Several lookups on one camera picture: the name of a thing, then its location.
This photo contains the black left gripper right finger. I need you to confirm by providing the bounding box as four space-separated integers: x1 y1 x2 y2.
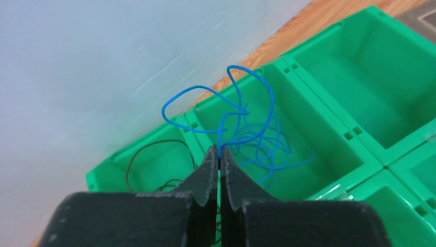
220 148 392 246

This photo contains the green compartment tray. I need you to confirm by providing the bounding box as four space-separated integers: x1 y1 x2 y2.
86 7 435 246

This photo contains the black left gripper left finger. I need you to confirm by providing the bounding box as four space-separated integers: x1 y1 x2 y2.
40 146 218 246

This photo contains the black wire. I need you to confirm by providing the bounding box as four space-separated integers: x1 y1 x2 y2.
125 139 196 193

